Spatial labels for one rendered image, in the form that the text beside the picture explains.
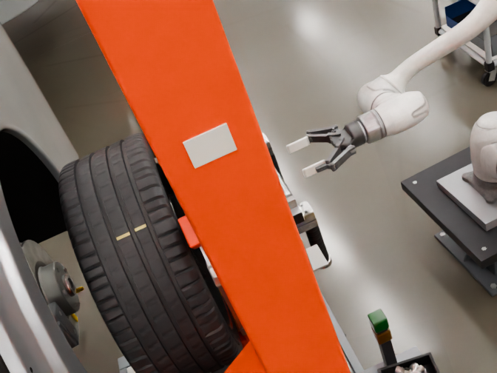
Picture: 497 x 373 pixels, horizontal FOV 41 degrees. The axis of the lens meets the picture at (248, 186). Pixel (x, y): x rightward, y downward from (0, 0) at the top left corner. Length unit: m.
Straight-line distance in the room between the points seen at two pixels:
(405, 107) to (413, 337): 0.89
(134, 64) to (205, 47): 0.10
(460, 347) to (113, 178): 1.39
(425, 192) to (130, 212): 1.33
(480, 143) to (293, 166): 1.23
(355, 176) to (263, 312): 1.94
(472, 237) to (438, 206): 0.19
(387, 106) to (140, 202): 0.82
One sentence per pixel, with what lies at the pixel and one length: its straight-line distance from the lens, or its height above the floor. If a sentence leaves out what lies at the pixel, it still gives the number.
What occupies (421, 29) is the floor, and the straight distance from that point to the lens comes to 4.08.
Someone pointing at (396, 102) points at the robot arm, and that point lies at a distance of 1.98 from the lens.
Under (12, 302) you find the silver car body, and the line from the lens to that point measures 1.36.
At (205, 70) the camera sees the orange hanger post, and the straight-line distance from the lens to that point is 0.93.
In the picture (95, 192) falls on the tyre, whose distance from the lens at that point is 1.56.
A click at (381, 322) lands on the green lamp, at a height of 0.66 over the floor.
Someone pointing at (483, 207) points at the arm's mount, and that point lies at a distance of 2.39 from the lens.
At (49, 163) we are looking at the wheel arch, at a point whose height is 1.01.
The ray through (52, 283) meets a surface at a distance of 1.83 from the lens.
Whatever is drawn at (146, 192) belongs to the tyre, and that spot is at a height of 1.15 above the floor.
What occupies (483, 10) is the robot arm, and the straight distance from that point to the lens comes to 2.04.
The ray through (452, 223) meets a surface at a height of 0.30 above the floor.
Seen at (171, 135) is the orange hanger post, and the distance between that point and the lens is 0.96.
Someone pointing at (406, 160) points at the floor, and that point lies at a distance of 3.13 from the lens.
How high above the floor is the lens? 2.01
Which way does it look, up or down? 38 degrees down
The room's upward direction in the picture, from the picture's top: 22 degrees counter-clockwise
